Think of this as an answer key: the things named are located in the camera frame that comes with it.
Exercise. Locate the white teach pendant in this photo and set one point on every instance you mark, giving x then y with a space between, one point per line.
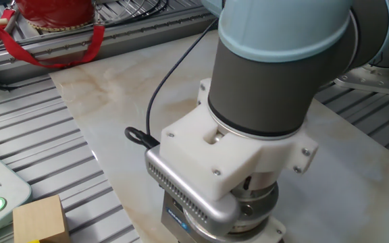
5 189

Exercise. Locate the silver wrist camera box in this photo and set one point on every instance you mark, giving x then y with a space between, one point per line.
187 199

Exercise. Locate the white printed wrist mount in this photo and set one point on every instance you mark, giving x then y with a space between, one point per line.
198 158

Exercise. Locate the silver Schunk gripper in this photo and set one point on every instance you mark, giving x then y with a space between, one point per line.
172 222

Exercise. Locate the marble pattern board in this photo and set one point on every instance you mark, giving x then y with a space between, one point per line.
113 101

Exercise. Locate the wooden block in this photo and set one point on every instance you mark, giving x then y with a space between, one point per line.
40 219

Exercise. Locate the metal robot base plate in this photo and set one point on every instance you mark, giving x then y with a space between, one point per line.
370 79

